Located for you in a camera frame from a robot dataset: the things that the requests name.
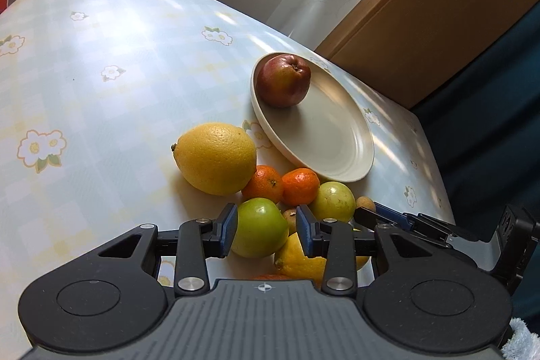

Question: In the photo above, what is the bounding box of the green apple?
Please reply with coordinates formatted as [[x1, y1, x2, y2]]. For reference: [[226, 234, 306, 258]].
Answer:
[[231, 197, 290, 258]]

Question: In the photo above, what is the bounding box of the yellow-green round fruit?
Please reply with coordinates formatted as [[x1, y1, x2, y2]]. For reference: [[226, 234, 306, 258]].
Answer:
[[310, 182, 357, 223]]

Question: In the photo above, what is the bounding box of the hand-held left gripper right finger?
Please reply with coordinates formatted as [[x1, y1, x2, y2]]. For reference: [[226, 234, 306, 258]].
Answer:
[[295, 205, 443, 297]]

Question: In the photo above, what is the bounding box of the brownish red apple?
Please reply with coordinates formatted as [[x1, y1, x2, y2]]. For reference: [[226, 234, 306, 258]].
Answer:
[[282, 208, 298, 236]]

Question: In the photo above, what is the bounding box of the floral checked tablecloth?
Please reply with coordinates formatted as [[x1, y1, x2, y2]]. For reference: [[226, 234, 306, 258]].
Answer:
[[0, 0, 456, 344]]

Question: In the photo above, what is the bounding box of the brown longan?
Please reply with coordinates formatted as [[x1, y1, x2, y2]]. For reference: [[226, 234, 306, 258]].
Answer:
[[355, 195, 377, 215]]

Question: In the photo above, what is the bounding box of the large yellow citrus fruit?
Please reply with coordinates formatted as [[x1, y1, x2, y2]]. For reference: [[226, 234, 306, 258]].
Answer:
[[171, 123, 258, 196]]

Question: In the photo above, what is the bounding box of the dark blue curtain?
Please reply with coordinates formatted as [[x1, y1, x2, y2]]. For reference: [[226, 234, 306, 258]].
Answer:
[[411, 1, 540, 323]]

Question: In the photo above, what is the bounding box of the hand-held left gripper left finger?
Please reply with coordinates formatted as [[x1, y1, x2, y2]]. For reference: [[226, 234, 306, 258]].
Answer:
[[98, 203, 239, 298]]

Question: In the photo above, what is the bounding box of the light fluffy cloth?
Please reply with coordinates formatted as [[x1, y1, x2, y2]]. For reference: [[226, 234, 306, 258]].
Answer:
[[500, 318, 540, 360]]

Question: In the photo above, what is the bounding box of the cream ceramic plate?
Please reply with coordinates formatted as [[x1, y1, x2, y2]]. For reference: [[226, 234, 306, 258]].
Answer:
[[250, 52, 375, 183]]

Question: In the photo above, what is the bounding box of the wooden cabinet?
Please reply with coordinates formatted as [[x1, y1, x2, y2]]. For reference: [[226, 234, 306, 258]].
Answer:
[[314, 0, 540, 110]]

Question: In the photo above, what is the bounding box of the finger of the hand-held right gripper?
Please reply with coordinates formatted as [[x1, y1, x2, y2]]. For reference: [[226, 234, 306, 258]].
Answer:
[[353, 212, 380, 234], [375, 203, 458, 245]]

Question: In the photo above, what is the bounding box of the yellow orange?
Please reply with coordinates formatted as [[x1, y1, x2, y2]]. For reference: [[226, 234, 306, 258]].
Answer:
[[274, 231, 370, 280]]

